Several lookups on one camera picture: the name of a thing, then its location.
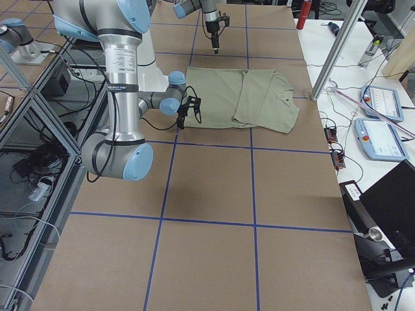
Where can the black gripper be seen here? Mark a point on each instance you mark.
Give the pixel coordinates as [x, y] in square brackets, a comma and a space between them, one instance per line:
[181, 114]
[212, 28]

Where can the olive green long-sleeve shirt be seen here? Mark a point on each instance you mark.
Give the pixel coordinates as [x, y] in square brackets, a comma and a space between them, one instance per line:
[242, 98]

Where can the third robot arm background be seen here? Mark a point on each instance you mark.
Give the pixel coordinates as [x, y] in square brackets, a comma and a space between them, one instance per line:
[17, 41]

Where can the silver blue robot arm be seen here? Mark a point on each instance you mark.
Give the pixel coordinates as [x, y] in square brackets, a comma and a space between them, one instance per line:
[119, 150]
[210, 14]

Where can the red bottle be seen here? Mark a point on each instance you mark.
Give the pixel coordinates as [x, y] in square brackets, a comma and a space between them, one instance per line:
[304, 12]

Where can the long grabber stick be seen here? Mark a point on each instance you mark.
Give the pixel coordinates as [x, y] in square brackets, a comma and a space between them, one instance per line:
[334, 88]

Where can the upper orange circuit board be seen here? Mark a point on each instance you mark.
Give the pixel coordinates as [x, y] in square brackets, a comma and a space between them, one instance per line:
[331, 134]

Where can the orange circuit board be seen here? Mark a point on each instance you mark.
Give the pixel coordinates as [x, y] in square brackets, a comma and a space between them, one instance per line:
[331, 134]
[337, 157]

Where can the lower orange circuit board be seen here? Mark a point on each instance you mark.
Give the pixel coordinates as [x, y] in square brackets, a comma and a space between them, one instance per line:
[337, 157]

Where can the clear water bottle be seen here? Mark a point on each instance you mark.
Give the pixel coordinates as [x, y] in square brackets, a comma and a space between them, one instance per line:
[371, 50]

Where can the upper blue teach pendant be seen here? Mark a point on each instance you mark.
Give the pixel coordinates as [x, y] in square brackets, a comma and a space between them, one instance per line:
[384, 100]

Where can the blue teach pendant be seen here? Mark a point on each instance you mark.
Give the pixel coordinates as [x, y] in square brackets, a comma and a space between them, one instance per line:
[379, 140]
[384, 100]

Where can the wooden board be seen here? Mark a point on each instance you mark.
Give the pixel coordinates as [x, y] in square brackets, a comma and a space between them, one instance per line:
[403, 57]

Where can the lower blue teach pendant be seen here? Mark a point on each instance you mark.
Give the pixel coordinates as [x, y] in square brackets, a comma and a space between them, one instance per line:
[379, 140]

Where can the black box with label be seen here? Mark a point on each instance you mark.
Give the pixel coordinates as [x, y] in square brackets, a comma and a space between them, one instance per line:
[354, 207]

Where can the black monitor with stand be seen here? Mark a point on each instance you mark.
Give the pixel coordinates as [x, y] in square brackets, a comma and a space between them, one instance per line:
[390, 204]

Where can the metal cup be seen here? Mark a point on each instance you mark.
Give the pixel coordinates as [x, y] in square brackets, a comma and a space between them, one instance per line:
[375, 234]

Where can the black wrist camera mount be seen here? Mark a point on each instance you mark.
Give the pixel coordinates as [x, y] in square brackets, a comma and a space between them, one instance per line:
[192, 102]
[224, 18]

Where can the white pedestal column with base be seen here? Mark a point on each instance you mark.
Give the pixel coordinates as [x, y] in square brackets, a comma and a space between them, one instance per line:
[150, 78]

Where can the aluminium frame post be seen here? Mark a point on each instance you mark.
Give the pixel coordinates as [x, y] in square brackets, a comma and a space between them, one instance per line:
[347, 27]

